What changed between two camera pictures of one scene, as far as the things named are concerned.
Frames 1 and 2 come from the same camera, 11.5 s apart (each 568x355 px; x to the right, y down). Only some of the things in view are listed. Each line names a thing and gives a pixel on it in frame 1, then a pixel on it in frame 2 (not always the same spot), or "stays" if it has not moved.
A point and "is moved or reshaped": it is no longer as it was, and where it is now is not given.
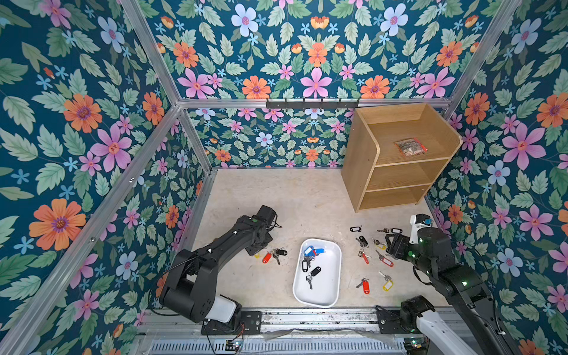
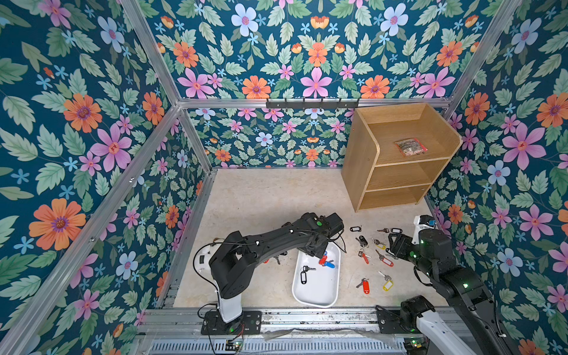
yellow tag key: [379, 245] stays
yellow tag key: [389, 282] stays
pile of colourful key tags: [310, 253] is moved or reshaped
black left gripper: [253, 250] → [323, 248]
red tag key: [365, 257] stays
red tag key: [384, 259] stays
